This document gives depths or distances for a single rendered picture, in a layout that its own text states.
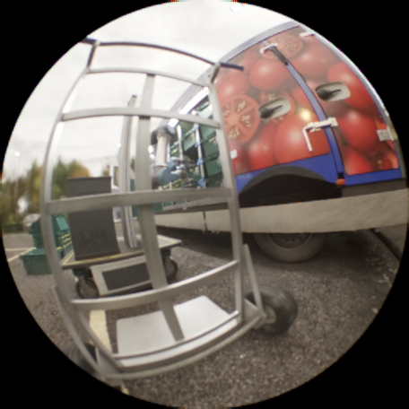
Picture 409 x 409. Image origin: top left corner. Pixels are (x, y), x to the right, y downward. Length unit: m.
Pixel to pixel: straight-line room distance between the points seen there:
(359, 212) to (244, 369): 0.97
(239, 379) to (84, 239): 1.02
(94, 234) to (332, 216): 1.49
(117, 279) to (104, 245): 0.23
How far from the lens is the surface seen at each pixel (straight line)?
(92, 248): 0.96
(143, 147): 0.37
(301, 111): 1.11
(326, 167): 0.98
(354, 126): 1.09
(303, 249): 1.17
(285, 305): 0.51
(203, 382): 0.59
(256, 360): 0.61
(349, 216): 1.00
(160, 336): 0.72
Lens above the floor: 0.56
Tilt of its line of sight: 1 degrees up
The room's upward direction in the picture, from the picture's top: 7 degrees counter-clockwise
